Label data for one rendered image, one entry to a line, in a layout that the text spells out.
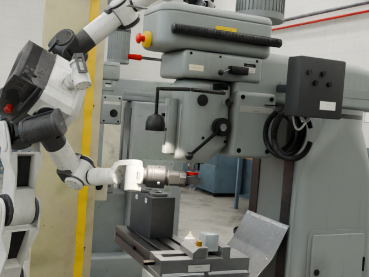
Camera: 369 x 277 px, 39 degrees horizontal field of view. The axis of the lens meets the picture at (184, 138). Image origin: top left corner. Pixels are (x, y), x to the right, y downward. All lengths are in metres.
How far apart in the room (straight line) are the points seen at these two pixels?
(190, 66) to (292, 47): 6.94
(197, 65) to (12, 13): 9.25
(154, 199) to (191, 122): 0.54
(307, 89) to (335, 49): 6.12
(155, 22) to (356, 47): 5.89
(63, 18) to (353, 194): 2.26
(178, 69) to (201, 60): 0.09
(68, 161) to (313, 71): 0.99
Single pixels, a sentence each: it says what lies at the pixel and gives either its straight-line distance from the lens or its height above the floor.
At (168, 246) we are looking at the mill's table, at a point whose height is 0.92.
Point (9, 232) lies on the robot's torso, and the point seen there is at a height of 0.92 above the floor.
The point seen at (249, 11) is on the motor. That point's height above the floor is 1.91.
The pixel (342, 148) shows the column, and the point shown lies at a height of 1.40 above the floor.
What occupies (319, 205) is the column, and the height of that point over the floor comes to 1.17.
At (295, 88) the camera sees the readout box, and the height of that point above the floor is 1.61.
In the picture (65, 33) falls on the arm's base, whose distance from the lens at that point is 2.25.
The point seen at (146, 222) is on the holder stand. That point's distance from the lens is 2.40.
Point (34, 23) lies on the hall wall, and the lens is 11.05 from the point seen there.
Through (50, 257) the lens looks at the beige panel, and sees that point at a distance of 3.78.
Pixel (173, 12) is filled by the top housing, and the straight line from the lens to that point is 1.89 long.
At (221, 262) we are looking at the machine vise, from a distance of 1.92.
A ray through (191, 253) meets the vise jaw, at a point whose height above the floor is 1.01.
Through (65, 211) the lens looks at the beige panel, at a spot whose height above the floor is 0.76.
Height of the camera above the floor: 1.50
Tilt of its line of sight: 3 degrees down
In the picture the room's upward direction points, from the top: 4 degrees clockwise
